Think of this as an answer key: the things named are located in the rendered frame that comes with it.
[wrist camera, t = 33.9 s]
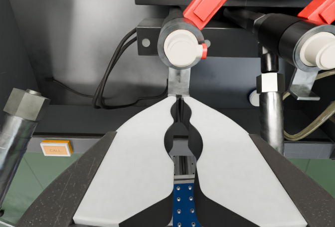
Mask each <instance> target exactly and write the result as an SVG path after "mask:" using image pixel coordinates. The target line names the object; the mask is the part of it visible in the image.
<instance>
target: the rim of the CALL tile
mask: <svg viewBox="0 0 335 227"><path fill-rule="evenodd" d="M40 145H41V147H42V150H43V152H44V155H45V156H71V153H70V149H69V146H68V143H44V142H41V143H40ZM43 146H65V147H66V151H67V154H68V155H49V154H46V153H45V150H44V148H43Z"/></svg>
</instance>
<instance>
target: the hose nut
mask: <svg viewBox="0 0 335 227"><path fill-rule="evenodd" d="M50 101H51V100H50V99H48V98H45V97H43V96H41V93H39V92H36V91H33V90H30V89H27V90H26V91H24V90H21V89H17V88H13V90H12V92H11V94H10V96H9V99H8V101H7V103H6V105H5V107H4V109H3V111H5V112H7V113H9V114H11V115H14V116H17V117H21V118H25V119H29V120H33V121H39V120H42V119H43V117H44V114H45V112H46V110H47V107H48V105H49V103H50Z"/></svg>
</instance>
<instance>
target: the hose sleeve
mask: <svg viewBox="0 0 335 227"><path fill-rule="evenodd" d="M37 124H38V121H33V120H29V119H25V118H21V117H17V116H14V115H11V114H9V113H6V115H5V117H4V119H3V121H2V123H1V125H0V211H1V208H2V204H3V201H4V199H5V197H6V195H7V192H8V190H9V188H10V185H11V183H12V181H13V179H14V176H15V174H16V172H17V169H18V167H19V165H20V162H21V160H22V158H23V156H24V154H25V153H26V151H27V146H28V144H29V142H30V141H31V139H32V135H33V133H34V130H35V128H36V126H37Z"/></svg>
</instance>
